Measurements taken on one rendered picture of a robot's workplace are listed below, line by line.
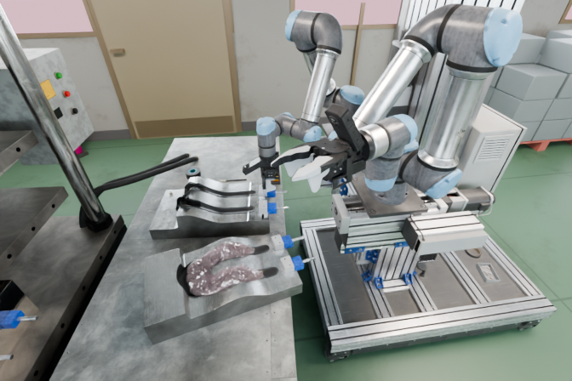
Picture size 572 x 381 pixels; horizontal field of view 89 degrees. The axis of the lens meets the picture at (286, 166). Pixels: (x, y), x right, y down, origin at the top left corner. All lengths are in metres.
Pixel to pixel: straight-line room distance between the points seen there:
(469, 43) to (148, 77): 3.22
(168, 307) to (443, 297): 1.50
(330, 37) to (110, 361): 1.26
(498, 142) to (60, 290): 1.77
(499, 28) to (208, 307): 1.06
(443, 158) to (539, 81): 2.89
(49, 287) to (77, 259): 0.12
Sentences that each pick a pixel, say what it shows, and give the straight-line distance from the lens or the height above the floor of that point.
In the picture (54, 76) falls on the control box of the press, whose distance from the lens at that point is 1.58.
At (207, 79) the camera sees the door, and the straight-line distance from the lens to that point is 3.52.
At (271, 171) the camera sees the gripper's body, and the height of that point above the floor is 1.04.
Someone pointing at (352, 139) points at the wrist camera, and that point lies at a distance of 0.59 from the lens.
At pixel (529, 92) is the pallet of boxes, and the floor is 0.73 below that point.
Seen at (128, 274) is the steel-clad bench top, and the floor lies 0.80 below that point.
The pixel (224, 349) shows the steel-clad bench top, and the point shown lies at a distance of 1.06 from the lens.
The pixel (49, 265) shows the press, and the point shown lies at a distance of 1.53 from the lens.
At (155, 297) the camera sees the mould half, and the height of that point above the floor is 0.91.
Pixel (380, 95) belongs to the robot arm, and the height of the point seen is 1.48.
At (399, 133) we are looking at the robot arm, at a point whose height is 1.46.
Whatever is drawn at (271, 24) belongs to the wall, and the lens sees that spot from 3.44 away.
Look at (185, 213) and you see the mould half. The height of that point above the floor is 0.93.
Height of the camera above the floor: 1.77
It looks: 35 degrees down
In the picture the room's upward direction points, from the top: straight up
